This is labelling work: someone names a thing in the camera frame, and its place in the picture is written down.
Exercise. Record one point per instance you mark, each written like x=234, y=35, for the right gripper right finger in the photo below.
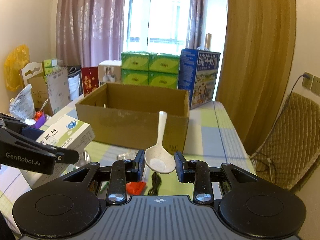
x=200, y=175

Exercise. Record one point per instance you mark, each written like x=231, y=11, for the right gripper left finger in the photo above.
x=119, y=174

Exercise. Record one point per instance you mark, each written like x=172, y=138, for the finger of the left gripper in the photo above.
x=62, y=154
x=27, y=131

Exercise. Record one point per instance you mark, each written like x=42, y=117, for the red candy packet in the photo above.
x=135, y=188

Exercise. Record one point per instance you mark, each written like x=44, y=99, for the white green medicine box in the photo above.
x=67, y=132

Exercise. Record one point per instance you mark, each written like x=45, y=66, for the white plastic spoon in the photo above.
x=157, y=158

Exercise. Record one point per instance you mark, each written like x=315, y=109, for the clear packaged wire rack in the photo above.
x=130, y=154

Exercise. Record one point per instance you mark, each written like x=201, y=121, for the silver green tea pouch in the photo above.
x=84, y=159

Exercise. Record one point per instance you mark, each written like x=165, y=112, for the purple box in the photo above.
x=40, y=119

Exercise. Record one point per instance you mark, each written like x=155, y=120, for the crumpled clear plastic bag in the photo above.
x=22, y=106

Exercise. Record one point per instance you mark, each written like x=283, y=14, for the brown paper bag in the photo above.
x=50, y=92

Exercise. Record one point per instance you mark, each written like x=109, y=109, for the brown cardboard box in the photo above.
x=127, y=115

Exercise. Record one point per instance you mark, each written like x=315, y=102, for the yellow plastic bag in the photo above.
x=17, y=59

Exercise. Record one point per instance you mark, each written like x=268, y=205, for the red greeting card box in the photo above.
x=90, y=79

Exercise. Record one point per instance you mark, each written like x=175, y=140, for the white humidifier box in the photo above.
x=109, y=71

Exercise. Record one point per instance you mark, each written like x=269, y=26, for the quilted brown chair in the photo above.
x=290, y=154

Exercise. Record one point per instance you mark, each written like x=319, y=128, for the blue milk carton box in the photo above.
x=197, y=75

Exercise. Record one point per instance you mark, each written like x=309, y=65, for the green tissue pack stack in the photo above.
x=150, y=69

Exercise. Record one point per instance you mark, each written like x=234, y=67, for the pink curtain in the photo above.
x=89, y=31

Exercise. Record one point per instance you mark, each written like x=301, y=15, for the wall power socket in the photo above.
x=311, y=83

